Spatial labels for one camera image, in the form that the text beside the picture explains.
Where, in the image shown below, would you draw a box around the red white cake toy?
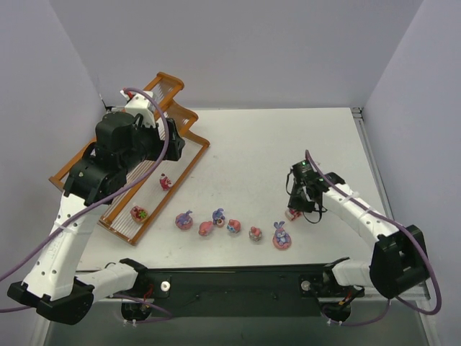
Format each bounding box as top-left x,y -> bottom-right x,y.
285,208 -> 303,221

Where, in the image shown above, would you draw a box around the red pink bear toy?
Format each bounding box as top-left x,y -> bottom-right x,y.
159,173 -> 173,191

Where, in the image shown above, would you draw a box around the pink bear green clover toy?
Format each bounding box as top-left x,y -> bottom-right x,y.
130,205 -> 149,223

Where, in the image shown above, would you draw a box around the purple creature pink donut toy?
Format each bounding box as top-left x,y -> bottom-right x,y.
175,210 -> 193,231

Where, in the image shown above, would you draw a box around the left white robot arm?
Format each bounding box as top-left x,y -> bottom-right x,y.
7,112 -> 185,325

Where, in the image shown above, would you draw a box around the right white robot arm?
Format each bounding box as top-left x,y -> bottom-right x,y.
288,161 -> 430,299

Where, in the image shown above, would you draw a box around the orange tiered display shelf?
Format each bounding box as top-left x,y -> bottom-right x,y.
48,71 -> 210,248

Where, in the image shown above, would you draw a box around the pink toy clear base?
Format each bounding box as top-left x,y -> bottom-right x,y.
249,226 -> 263,242

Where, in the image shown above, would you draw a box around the pink toy blue glasses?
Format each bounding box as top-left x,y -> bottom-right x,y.
226,219 -> 241,234

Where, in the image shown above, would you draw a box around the purple bunny small toy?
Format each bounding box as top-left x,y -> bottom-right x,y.
212,208 -> 225,228

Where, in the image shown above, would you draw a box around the pink blob toy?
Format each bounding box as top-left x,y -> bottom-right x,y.
198,221 -> 214,236

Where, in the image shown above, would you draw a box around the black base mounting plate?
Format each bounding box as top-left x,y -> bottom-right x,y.
120,264 -> 364,321

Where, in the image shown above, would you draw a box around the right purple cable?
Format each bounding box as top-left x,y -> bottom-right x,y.
304,149 -> 443,327

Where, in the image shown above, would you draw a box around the purple cable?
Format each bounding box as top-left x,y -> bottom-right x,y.
0,87 -> 170,314
304,149 -> 443,327

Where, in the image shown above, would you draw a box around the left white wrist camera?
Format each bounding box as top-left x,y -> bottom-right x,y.
120,90 -> 156,128

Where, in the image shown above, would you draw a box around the purple bunny pink ring toy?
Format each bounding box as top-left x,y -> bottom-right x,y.
272,221 -> 292,250

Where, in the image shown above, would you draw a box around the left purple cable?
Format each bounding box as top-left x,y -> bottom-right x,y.
0,87 -> 170,314

